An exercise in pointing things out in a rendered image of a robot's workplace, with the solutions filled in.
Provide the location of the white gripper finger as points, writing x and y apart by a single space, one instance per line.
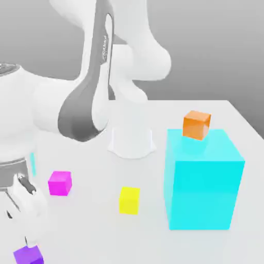
32 242

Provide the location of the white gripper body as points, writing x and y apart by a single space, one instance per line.
31 218

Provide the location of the small purple cube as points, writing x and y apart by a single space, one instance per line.
27 255

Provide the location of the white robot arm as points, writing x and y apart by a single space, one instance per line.
47 107

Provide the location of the small magenta cube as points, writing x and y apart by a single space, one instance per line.
59 183

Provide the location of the small yellow cube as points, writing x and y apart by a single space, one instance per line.
129 200

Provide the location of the small orange cube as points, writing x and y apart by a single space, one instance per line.
196 125

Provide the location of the large cyan box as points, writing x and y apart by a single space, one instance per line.
204 185

